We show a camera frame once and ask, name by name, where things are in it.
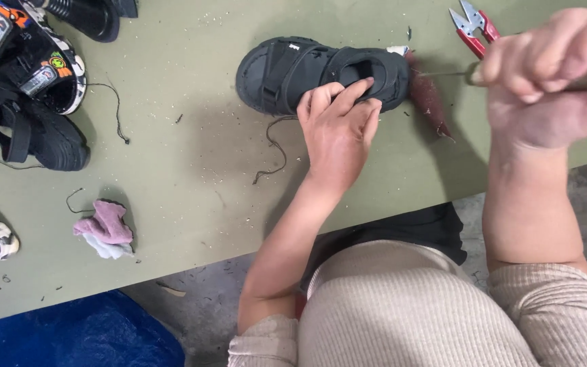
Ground person's left hand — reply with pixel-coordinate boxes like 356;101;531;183
296;76;384;187

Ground person's right hand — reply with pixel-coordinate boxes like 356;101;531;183
473;5;587;153

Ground awl with wooden handle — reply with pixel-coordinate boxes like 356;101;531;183
418;55;587;93

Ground plain black strap sandal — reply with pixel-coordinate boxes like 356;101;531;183
236;36;410;116

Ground dark red sandpaper strip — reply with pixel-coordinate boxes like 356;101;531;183
405;50;455;143

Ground person's black garment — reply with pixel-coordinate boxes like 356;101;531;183
300;202;468;292

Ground long dark loose thread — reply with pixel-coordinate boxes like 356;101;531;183
252;116;299;185

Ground person's beige ribbed sweater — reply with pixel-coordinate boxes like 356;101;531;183
227;240;587;367

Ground dark thread with frayed end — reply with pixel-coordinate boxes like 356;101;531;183
87;83;131;145

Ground paper scrap on floor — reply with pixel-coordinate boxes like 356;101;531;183
155;281;187;298

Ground black shoe with ribbed part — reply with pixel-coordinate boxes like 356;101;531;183
33;0;139;43

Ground pink cloth rag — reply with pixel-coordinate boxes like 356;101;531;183
73;199;135;246

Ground white cloth rag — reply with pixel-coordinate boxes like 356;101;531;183
82;233;135;260

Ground short curled dark thread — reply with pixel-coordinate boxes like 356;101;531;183
65;188;95;214

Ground black sandal with cartoon print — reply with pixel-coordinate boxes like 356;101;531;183
0;0;88;116

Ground black chunky sandal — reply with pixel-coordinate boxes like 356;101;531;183
0;76;91;172

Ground thin thread under sandals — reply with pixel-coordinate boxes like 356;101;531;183
0;155;46;176

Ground red-handled thread snips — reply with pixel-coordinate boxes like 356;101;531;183
449;0;501;60

